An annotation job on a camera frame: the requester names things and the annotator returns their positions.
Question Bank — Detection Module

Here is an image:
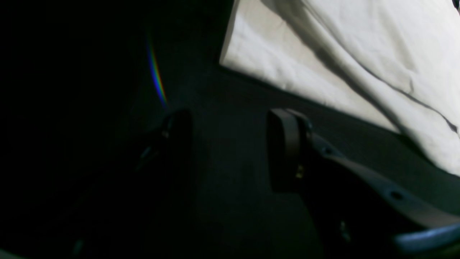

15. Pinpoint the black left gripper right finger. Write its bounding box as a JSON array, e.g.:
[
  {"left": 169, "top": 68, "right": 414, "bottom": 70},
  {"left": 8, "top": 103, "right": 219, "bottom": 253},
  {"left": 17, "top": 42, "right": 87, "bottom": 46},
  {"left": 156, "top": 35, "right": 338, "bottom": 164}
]
[{"left": 266, "top": 109, "right": 460, "bottom": 259}]

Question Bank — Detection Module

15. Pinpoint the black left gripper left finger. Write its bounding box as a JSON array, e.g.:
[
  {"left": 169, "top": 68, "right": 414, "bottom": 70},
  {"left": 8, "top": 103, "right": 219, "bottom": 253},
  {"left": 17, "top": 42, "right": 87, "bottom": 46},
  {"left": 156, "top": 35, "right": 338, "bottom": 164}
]
[{"left": 54, "top": 109, "right": 193, "bottom": 259}]

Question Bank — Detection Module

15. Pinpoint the cream white T-shirt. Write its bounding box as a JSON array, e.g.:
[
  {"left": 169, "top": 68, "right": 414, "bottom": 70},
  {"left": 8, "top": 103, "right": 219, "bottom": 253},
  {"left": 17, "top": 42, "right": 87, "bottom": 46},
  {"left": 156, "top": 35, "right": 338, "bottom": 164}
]
[{"left": 220, "top": 0, "right": 460, "bottom": 175}]

